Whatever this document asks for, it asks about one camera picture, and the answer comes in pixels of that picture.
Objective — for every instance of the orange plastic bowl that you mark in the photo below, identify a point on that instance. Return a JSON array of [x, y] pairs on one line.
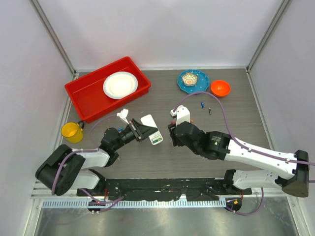
[[220, 88]]

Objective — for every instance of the white paper plate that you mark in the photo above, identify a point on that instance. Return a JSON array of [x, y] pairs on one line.
[[119, 85]]

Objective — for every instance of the white slotted cable duct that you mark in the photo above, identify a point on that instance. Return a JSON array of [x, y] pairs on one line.
[[87, 203]]

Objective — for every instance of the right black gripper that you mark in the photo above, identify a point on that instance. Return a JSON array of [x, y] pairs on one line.
[[170, 127]]

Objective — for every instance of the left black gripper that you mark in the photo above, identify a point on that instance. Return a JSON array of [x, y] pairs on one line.
[[140, 131]]

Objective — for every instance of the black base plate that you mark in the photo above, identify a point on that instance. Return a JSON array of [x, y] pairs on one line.
[[163, 189]]

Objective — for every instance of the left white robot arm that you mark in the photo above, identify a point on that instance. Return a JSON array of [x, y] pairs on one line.
[[69, 168]]

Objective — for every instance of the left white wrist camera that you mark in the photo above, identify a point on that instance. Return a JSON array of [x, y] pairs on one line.
[[122, 115]]

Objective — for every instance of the blue ceramic plate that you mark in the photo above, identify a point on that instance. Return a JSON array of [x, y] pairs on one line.
[[202, 84]]

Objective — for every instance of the small patterned flower bowl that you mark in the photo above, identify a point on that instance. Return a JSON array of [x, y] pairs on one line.
[[190, 79]]

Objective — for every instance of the white remote control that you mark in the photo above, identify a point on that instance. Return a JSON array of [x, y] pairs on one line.
[[155, 135]]

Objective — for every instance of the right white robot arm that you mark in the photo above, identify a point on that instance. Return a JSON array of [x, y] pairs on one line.
[[286, 171]]

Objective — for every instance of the yellow plastic mug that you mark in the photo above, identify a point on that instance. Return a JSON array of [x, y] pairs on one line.
[[73, 131]]

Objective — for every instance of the red plastic bin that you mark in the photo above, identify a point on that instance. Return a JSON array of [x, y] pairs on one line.
[[88, 97]]

